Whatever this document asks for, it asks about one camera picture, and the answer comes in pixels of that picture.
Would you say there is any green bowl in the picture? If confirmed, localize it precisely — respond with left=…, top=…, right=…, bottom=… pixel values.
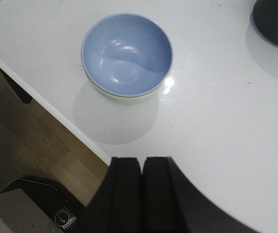
left=82, top=65, right=169, bottom=104

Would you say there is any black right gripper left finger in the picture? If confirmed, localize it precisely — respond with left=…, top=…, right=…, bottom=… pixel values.
left=71, top=157, right=142, bottom=233

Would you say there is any blue bowl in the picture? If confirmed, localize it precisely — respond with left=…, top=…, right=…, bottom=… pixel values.
left=81, top=13, right=173, bottom=98

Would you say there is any dark blue saucepan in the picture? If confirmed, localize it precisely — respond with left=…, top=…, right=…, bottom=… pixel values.
left=252, top=0, right=278, bottom=46

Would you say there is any black robot base camera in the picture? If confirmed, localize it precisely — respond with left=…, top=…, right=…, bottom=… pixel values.
left=1, top=176, right=85, bottom=233

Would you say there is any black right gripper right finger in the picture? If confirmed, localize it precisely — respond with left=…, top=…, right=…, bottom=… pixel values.
left=142, top=157, right=254, bottom=233

